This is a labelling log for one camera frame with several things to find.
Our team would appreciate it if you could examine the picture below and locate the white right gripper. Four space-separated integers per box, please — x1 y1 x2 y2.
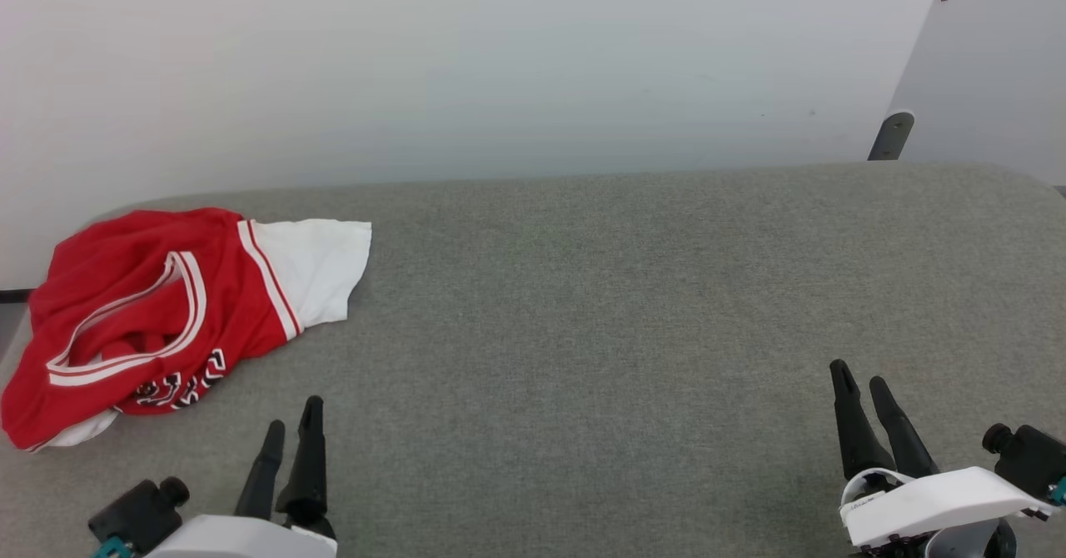
829 359 1056 553

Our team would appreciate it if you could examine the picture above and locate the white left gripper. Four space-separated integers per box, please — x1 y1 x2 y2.
146 395 339 558

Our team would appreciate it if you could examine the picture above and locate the red and white basketball jersey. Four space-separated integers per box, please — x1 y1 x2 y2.
0 207 373 453

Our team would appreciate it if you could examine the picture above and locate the grey partition panel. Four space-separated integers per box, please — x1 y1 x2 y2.
887 0 1066 186

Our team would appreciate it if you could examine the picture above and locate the grey metal bracket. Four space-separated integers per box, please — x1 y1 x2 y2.
868 111 915 162

